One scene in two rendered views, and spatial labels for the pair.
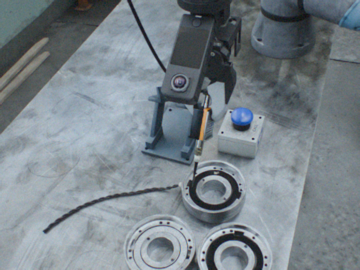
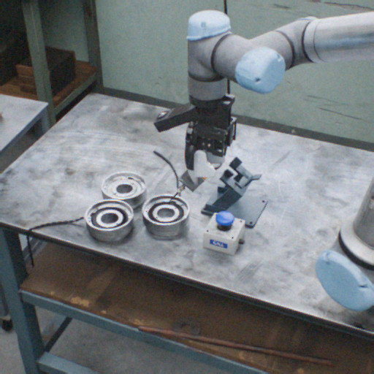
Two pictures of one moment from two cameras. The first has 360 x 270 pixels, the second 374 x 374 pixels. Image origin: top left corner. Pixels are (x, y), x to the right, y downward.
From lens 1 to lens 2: 1.21 m
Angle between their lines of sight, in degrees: 63
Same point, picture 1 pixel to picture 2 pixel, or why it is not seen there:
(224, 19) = (214, 123)
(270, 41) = not seen: hidden behind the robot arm
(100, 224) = (155, 173)
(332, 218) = not seen: outside the picture
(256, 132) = (215, 233)
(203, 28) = (189, 107)
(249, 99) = (279, 253)
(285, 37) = not seen: hidden behind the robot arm
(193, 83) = (160, 119)
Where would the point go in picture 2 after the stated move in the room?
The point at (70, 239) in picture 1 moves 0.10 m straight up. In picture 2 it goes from (147, 162) to (145, 128)
